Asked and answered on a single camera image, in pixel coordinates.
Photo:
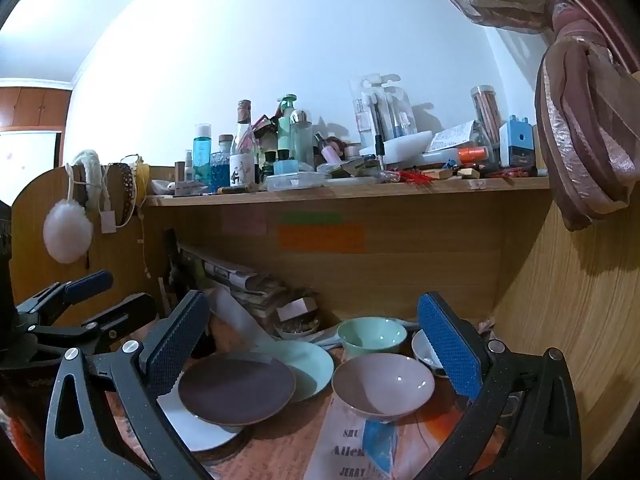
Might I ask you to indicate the yellow headband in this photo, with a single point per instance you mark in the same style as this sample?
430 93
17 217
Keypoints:
142 172

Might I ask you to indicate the flat white box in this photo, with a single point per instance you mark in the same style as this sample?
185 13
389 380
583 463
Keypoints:
400 142

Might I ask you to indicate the white paper tag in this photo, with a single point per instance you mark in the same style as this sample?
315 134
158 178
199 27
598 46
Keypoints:
108 221

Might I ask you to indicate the dark spotted headband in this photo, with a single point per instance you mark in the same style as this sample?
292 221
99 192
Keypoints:
127 185

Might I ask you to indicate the clear blister pack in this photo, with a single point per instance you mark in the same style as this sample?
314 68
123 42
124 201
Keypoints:
367 110
400 105

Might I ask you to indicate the orange and white tube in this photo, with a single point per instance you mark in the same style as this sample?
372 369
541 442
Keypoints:
472 155

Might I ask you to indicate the grey folded sheet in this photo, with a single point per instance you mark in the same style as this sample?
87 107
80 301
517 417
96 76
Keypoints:
235 310

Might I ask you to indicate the wooden wall cabinet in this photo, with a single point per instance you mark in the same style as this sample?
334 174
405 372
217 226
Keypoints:
35 105

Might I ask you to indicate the small brown tube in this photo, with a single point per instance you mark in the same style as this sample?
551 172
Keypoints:
179 172

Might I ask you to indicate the white printed paper package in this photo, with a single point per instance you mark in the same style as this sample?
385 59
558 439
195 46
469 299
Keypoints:
452 137

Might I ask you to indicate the small white spray bottle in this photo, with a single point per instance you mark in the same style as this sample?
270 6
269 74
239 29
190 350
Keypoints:
188 170

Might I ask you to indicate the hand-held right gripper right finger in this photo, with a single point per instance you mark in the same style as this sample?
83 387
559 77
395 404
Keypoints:
447 345

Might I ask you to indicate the clear plastic container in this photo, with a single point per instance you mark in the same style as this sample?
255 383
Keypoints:
295 180

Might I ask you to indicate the tall clear bottle white label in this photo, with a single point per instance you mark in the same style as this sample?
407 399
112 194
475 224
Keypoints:
243 160

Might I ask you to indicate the small white cardboard box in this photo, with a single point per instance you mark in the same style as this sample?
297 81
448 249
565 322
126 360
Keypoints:
295 307

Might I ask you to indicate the black marker pen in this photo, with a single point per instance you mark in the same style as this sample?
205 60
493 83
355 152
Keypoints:
379 152

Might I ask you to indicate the brown striped curtain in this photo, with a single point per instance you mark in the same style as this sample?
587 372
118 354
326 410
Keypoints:
575 110

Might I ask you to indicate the pink bowl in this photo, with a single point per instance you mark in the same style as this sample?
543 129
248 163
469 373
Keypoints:
380 382

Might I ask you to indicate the orange sticky note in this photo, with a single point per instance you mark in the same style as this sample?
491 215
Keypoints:
320 240

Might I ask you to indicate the small white dish of shells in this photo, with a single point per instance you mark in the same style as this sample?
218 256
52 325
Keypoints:
295 331

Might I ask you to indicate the small pink bottle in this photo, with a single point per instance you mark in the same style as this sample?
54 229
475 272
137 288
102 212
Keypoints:
331 151

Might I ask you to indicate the green pump bottle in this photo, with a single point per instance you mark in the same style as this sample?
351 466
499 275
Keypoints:
286 120

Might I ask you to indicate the light green plate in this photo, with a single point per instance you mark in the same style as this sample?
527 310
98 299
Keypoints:
312 370

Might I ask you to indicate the frosted bottle with silver cap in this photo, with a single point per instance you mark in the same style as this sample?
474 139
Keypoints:
301 140

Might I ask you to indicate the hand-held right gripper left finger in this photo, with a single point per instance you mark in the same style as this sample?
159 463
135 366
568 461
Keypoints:
170 355

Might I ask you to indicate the pink sticky note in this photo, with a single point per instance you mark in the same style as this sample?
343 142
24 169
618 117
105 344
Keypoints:
245 222

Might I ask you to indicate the white fluffy headband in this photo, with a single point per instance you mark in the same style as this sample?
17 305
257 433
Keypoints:
92 165

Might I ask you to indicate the stack of newspapers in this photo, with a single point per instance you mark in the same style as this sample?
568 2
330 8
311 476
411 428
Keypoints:
225 272

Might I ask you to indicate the white plate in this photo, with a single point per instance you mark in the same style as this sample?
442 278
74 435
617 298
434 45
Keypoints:
190 430

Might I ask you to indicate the brown plate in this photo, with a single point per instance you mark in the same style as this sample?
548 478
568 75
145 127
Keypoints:
235 385

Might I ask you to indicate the white bowl with dark spots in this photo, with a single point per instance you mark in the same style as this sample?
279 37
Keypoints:
424 350

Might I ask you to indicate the green bowl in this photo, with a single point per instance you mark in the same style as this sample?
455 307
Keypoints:
370 332

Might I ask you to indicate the small teal box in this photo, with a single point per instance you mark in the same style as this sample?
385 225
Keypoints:
285 167

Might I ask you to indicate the wooden desk hutch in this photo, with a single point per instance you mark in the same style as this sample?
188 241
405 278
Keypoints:
425 260

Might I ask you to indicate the clear tube of pencils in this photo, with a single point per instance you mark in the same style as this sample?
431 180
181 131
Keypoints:
485 115

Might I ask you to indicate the green sticky note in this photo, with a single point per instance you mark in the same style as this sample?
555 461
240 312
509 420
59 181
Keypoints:
310 217

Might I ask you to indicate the blue pencil sharpener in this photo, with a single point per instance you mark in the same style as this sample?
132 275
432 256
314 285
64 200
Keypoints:
517 142

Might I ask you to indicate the newspaper print table cover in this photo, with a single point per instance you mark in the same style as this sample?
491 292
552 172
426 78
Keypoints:
300 440

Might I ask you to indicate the white fluffy pompom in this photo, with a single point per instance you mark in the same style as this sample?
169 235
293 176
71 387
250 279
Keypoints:
67 232

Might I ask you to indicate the clear bottle with blue liquid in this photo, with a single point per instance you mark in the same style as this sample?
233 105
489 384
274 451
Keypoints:
202 160

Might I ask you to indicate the squat blue glass bottle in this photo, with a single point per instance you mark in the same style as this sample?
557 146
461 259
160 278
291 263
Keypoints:
221 170

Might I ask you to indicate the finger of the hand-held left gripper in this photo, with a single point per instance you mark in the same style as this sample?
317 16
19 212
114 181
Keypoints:
90 282
125 312

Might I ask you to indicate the dark wine bottle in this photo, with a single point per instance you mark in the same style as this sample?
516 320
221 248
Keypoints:
172 270

